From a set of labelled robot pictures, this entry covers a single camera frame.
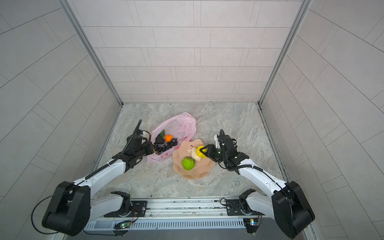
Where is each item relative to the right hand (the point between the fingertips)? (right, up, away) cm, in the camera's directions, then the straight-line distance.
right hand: (201, 153), depth 80 cm
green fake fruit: (-7, -5, 0) cm, 9 cm away
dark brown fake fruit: (-26, +5, +11) cm, 29 cm away
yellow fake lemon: (-1, 0, -2) cm, 2 cm away
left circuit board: (-35, -28, -15) cm, 47 cm away
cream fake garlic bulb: (-4, -2, +4) cm, 6 cm away
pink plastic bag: (-13, +12, +22) cm, 28 cm away
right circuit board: (+23, -30, -12) cm, 39 cm away
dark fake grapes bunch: (-25, +1, +8) cm, 27 cm away
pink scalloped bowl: (-12, -1, +7) cm, 15 cm away
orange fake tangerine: (-21, +6, +13) cm, 26 cm away
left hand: (-26, +4, +8) cm, 28 cm away
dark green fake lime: (-25, +8, +16) cm, 31 cm away
